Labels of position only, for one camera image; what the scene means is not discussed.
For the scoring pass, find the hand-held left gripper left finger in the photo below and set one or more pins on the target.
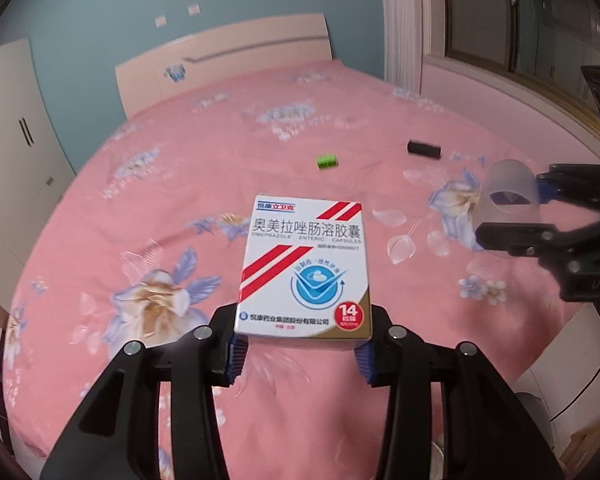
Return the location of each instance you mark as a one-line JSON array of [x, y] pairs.
[[235, 360]]

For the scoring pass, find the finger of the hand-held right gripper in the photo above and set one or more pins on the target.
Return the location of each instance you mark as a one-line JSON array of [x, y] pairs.
[[570, 185], [520, 237]]

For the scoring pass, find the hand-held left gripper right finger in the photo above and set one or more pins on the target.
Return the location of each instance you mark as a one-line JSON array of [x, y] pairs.
[[364, 363]]

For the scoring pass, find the translucent plastic cup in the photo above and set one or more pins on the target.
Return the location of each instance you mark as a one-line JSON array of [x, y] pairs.
[[510, 195]]

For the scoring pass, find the white red-striped medicine box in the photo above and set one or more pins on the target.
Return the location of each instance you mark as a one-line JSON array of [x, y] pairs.
[[304, 265]]

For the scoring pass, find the white bedside cabinet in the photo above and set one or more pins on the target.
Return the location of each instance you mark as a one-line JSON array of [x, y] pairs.
[[570, 360]]

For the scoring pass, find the small black box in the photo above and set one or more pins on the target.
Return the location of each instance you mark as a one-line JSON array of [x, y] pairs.
[[423, 150]]

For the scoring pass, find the pink floral bed sheet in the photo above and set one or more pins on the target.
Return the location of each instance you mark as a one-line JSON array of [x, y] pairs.
[[170, 200]]

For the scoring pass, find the window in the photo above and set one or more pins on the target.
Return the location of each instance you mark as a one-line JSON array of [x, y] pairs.
[[520, 15]]

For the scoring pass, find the small green block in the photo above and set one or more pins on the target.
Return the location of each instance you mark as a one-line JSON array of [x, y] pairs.
[[327, 161]]

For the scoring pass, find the white curtain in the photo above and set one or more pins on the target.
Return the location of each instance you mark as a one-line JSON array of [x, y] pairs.
[[410, 15]]

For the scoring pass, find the cream wardrobe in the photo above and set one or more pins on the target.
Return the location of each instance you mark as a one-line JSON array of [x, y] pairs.
[[15, 160]]

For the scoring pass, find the light wooden headboard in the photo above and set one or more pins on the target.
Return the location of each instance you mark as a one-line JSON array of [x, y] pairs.
[[220, 60]]

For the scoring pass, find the white wall socket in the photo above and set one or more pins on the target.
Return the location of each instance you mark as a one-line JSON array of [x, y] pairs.
[[160, 21], [194, 9]]

